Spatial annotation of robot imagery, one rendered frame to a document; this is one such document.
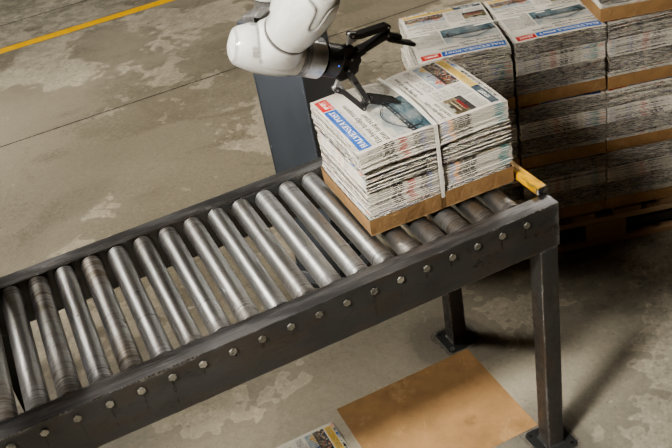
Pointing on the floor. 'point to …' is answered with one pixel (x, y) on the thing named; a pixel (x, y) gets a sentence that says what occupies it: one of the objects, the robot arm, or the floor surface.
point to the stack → (636, 119)
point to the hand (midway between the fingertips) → (399, 71)
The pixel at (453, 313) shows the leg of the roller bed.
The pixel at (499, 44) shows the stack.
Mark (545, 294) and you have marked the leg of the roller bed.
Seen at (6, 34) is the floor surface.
